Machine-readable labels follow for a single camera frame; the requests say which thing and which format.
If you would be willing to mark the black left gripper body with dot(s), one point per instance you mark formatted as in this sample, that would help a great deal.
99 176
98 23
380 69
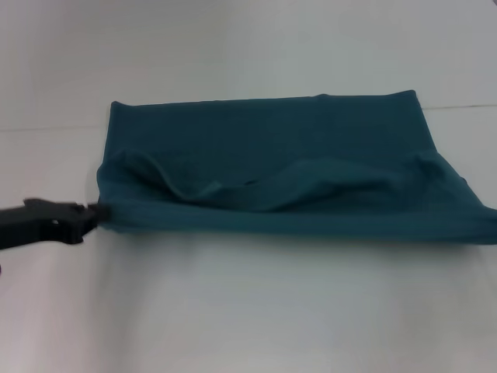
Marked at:
31 225

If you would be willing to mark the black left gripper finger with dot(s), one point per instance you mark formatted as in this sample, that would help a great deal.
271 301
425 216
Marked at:
74 206
95 213

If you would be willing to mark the teal t-shirt with FREE print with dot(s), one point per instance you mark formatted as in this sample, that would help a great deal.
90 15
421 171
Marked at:
291 155

